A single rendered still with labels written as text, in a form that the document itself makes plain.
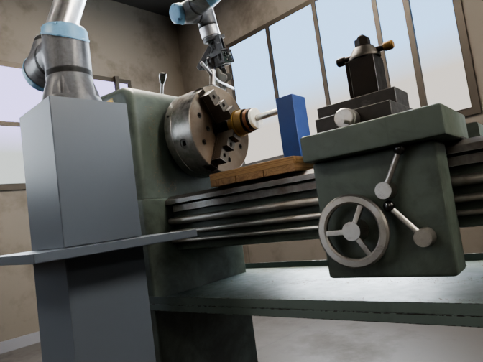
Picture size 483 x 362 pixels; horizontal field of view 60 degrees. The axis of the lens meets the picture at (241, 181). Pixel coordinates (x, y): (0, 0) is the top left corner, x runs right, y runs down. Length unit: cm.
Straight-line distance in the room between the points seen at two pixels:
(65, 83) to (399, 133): 79
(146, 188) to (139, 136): 18
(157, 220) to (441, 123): 92
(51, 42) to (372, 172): 84
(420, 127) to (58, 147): 77
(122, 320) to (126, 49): 380
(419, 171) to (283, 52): 312
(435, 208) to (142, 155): 92
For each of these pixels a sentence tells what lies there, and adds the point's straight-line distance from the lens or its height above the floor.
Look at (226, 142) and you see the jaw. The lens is 140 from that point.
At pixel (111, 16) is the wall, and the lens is 471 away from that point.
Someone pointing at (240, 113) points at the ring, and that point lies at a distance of 140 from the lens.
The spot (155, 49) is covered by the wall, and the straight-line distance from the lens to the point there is 487.
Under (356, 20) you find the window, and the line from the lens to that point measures 357.
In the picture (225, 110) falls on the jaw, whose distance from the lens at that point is 143.
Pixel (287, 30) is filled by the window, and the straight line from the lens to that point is 395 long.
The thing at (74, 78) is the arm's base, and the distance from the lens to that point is 116.
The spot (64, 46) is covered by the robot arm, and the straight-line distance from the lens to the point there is 119.
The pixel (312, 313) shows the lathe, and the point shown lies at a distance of 99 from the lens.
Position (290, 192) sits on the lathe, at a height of 81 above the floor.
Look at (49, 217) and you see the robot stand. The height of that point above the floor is 82.
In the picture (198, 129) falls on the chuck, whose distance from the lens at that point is 140.
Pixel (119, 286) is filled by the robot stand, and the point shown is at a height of 64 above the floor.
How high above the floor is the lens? 77
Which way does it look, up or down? 5 degrees up
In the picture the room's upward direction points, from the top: 8 degrees counter-clockwise
